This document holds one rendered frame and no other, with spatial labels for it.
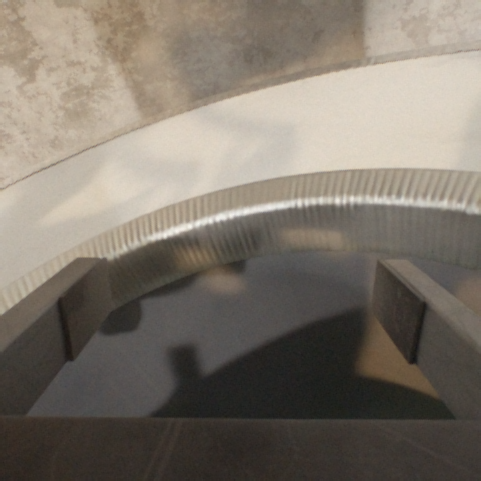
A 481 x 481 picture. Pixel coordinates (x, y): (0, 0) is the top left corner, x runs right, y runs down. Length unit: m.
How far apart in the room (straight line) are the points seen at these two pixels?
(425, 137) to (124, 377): 0.35
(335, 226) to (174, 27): 0.59
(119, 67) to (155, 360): 0.63
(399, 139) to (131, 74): 0.63
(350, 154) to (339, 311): 0.15
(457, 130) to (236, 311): 0.25
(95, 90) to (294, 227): 0.68
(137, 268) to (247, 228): 0.10
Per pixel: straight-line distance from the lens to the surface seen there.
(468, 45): 0.55
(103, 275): 0.16
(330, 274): 0.32
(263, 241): 0.30
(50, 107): 0.97
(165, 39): 0.80
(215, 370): 0.43
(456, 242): 0.27
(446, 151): 0.31
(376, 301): 0.17
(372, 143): 0.34
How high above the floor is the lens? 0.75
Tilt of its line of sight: 49 degrees down
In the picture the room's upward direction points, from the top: 169 degrees counter-clockwise
